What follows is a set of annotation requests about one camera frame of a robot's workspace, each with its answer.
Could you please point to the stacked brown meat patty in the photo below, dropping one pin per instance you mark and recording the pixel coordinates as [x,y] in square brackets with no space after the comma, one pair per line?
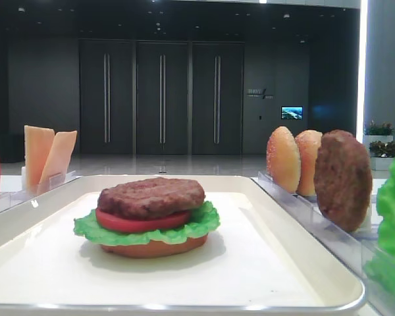
[153,198]

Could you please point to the stacked green lettuce leaf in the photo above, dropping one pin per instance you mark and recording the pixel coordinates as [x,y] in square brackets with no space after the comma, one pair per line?
[203,220]

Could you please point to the stacked red tomato slice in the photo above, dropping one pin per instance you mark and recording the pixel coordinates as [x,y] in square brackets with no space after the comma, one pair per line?
[118,224]

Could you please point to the leaning orange cheese slice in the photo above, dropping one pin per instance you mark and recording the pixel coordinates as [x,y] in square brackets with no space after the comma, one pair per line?
[59,156]

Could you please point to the upright brown meat patty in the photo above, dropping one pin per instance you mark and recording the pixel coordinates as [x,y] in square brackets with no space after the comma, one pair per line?
[343,181]

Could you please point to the tall orange cheese slice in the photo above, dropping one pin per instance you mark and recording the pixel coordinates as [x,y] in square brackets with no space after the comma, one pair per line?
[38,142]

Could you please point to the green lettuce leaf in rack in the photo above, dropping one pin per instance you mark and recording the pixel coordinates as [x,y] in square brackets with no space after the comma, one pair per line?
[393,217]

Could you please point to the front sesame bun half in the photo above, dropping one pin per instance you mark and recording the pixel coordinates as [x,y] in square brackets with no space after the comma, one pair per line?
[283,159]

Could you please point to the dark triple door panels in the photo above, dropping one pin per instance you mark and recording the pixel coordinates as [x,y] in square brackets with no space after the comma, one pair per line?
[170,98]

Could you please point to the bottom bun half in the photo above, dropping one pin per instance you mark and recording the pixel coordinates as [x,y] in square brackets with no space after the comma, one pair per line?
[155,249]

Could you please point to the rear bun half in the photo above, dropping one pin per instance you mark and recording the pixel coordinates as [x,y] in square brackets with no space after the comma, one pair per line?
[308,143]

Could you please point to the white serving tray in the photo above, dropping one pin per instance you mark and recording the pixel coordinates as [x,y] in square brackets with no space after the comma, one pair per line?
[260,261]

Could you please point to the right clear acrylic rack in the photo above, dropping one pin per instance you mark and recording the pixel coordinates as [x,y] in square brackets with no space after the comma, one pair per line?
[359,250]

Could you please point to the clear acrylic rack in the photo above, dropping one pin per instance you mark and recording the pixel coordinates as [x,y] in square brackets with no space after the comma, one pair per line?
[359,250]
[11,199]

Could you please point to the potted plants in planter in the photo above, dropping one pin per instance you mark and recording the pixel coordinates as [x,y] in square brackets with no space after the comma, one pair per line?
[379,141]

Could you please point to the left clear acrylic rack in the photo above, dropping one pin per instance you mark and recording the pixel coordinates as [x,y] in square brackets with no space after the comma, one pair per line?
[11,199]

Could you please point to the small wall display screen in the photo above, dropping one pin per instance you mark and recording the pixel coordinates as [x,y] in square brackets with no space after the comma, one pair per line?
[292,113]

